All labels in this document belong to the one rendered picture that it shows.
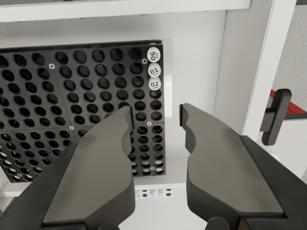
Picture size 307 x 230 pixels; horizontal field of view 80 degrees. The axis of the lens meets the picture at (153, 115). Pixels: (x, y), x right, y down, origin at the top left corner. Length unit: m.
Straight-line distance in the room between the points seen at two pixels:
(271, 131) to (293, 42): 1.13
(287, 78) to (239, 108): 1.21
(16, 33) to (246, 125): 0.29
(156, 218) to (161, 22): 0.53
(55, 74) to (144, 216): 0.50
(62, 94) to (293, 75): 1.36
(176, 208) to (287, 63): 1.09
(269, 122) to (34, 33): 0.30
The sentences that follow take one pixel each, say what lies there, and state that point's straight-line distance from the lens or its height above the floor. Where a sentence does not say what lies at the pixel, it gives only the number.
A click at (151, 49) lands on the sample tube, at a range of 0.18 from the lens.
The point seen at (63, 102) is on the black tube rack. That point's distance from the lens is 0.23.
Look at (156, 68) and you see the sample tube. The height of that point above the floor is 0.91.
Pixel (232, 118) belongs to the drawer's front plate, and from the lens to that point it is 0.24.
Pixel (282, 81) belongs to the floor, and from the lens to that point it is 1.42.
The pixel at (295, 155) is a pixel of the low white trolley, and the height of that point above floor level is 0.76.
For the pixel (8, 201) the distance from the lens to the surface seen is 0.39.
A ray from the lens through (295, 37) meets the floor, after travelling 1.36.
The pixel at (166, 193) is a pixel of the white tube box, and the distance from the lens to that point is 0.49.
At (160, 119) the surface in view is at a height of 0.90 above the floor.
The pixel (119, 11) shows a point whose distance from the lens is 0.19.
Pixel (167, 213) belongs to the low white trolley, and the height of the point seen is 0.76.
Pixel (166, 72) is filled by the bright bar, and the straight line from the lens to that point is 0.25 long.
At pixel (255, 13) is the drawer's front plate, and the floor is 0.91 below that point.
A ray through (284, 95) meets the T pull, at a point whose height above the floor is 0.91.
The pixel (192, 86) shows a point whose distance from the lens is 0.27.
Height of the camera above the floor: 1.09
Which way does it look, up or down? 60 degrees down
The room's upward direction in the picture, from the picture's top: 177 degrees clockwise
